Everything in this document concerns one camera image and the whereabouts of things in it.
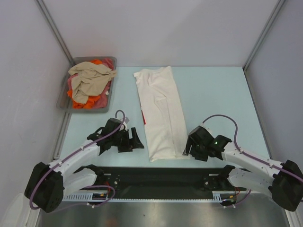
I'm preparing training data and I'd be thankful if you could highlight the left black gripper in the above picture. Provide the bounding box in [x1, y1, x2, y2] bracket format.
[111, 127, 143, 153]

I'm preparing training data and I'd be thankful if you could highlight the white Coca-Cola t-shirt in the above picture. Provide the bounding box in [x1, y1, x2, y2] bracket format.
[134, 66, 187, 162]

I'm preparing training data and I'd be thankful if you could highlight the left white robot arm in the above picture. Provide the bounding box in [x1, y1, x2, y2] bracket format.
[24, 118, 144, 213]

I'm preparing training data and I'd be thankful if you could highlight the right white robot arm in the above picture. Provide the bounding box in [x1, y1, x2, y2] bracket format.
[183, 126, 303, 211]

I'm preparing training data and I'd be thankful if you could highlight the pink t-shirt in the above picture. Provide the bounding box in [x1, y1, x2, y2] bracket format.
[67, 58, 114, 108]

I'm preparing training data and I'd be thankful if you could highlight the grey plastic tray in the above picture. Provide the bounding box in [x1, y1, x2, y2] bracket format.
[56, 56, 117, 114]

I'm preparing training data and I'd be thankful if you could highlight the beige t-shirt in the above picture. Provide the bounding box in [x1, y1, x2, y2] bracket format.
[68, 61, 117, 104]

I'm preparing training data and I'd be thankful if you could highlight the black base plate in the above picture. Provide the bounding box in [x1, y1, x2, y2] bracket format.
[87, 165, 246, 200]

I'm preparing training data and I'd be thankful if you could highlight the white slotted cable duct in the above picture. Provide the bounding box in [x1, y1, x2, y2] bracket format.
[62, 191, 235, 203]

